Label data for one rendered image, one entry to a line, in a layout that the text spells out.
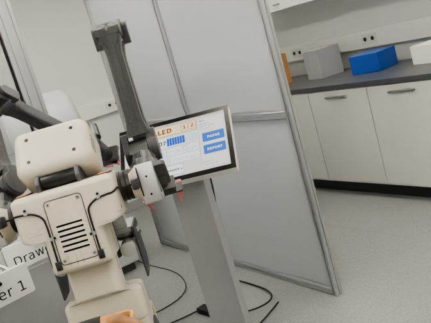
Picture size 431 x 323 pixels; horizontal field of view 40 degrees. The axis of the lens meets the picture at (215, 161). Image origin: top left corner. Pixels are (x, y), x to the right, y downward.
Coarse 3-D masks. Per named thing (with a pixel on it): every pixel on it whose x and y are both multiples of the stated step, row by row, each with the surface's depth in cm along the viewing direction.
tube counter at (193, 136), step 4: (192, 132) 258; (196, 132) 258; (176, 136) 260; (180, 136) 259; (184, 136) 259; (188, 136) 258; (192, 136) 257; (196, 136) 257; (160, 140) 261; (164, 140) 261; (168, 140) 260; (172, 140) 259; (176, 140) 259; (180, 140) 258; (184, 140) 258; (188, 140) 257; (192, 140) 256; (160, 144) 260; (164, 144) 260; (168, 144) 259; (172, 144) 259; (176, 144) 258; (160, 148) 260
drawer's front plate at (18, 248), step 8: (8, 248) 237; (16, 248) 239; (24, 248) 241; (32, 248) 243; (40, 248) 245; (8, 256) 237; (16, 256) 238; (32, 256) 243; (40, 256) 245; (8, 264) 237
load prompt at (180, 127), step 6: (192, 120) 261; (168, 126) 263; (174, 126) 262; (180, 126) 261; (186, 126) 260; (192, 126) 259; (156, 132) 264; (162, 132) 263; (168, 132) 262; (174, 132) 261; (180, 132) 260
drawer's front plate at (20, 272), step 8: (24, 264) 208; (0, 272) 204; (8, 272) 205; (16, 272) 206; (24, 272) 208; (0, 280) 203; (8, 280) 205; (16, 280) 206; (24, 280) 208; (0, 288) 203; (8, 288) 205; (16, 288) 206; (32, 288) 210; (0, 296) 203; (8, 296) 204; (16, 296) 206; (0, 304) 203
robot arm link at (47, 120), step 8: (0, 88) 193; (8, 88) 195; (8, 96) 194; (16, 96) 196; (8, 104) 198; (16, 104) 198; (24, 104) 203; (0, 112) 199; (8, 112) 199; (16, 112) 200; (24, 112) 201; (32, 112) 204; (40, 112) 208; (24, 120) 204; (32, 120) 205; (40, 120) 206; (48, 120) 209; (56, 120) 213; (40, 128) 209
